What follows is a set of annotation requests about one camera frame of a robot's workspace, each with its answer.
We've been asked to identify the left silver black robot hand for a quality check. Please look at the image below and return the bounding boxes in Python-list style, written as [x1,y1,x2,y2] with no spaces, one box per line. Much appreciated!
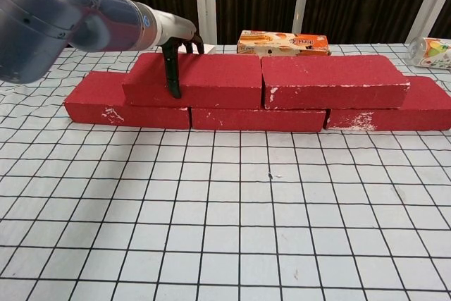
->
[156,11,206,100]

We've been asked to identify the red foam brick white scuffs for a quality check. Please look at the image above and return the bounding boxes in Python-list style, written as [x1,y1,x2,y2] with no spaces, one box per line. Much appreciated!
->
[260,54,412,111]

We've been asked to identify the orange biscuit box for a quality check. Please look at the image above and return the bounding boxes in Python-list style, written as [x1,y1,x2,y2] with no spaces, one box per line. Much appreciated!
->
[236,30,332,58]

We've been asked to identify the white black grid tablecloth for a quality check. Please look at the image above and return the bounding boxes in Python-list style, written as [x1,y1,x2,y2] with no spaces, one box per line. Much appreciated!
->
[0,42,451,301]

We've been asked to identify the clear bottle fruit label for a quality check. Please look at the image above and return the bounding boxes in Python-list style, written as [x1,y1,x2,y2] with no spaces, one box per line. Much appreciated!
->
[404,37,451,69]

